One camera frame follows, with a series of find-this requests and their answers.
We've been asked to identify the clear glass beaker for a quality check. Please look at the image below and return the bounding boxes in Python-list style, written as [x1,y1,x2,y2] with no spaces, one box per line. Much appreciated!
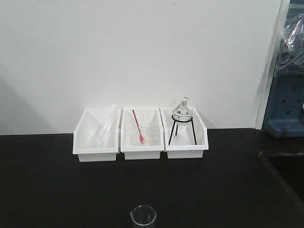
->
[129,205,157,228]

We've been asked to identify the small beaker in bin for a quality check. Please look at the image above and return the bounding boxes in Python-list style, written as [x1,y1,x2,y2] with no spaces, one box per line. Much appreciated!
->
[131,127,149,146]

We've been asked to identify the middle white storage bin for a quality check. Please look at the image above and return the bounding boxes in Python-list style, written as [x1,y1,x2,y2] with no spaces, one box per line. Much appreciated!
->
[120,108,164,160]

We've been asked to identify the white storage bin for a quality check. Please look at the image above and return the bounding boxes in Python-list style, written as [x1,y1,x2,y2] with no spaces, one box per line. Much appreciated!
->
[120,108,164,160]
[73,108,121,162]
[160,107,209,159]

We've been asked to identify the glass alcohol lamp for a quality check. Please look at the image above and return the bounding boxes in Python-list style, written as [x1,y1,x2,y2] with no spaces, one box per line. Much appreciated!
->
[172,96,192,125]

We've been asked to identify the clear glass test tubes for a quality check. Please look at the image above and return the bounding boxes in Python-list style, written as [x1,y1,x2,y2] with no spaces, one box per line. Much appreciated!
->
[86,104,119,148]

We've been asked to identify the right white storage bin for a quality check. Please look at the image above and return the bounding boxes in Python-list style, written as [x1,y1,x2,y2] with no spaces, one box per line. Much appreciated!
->
[160,107,209,159]

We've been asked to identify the left white storage bin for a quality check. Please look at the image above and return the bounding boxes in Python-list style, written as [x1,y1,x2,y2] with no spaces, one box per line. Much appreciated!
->
[73,108,121,162]

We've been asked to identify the blue pegboard rack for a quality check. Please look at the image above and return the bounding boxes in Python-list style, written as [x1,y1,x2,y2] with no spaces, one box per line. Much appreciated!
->
[262,0,304,138]

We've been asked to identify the black sink basin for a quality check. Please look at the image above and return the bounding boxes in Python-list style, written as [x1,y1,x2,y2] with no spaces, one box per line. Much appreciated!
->
[258,152,304,211]

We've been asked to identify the clear plastic bag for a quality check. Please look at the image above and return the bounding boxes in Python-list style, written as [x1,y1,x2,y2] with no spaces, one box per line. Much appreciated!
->
[274,12,304,77]

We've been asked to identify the black wire tripod stand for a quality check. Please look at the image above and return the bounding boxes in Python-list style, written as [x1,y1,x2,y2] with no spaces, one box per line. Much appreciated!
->
[168,114,198,145]

